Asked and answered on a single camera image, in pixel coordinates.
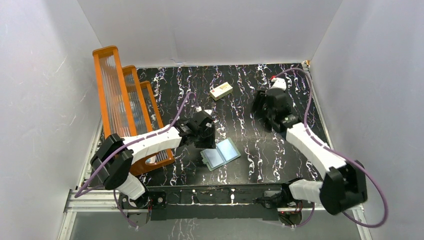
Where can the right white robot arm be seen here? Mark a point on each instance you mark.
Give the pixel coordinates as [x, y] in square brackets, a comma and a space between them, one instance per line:
[343, 185]

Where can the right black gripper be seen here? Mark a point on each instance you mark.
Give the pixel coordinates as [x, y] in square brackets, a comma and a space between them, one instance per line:
[260, 97]

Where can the small cream cardboard box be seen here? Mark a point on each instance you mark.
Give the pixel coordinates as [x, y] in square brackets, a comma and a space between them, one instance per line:
[221, 91]

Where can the orange acrylic file rack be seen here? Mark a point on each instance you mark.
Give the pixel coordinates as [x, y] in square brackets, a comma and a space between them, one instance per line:
[127, 105]

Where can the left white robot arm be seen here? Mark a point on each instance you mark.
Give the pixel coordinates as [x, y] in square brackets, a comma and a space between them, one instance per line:
[115, 157]

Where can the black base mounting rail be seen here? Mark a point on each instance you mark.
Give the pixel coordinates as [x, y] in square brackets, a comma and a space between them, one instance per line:
[215, 202]

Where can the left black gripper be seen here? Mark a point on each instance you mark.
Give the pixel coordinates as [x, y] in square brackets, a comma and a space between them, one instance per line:
[205, 138]

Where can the mint green card holder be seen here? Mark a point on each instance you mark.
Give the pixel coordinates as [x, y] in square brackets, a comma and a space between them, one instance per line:
[225, 152]

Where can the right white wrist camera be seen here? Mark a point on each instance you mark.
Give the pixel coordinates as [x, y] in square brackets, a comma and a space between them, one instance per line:
[278, 83]

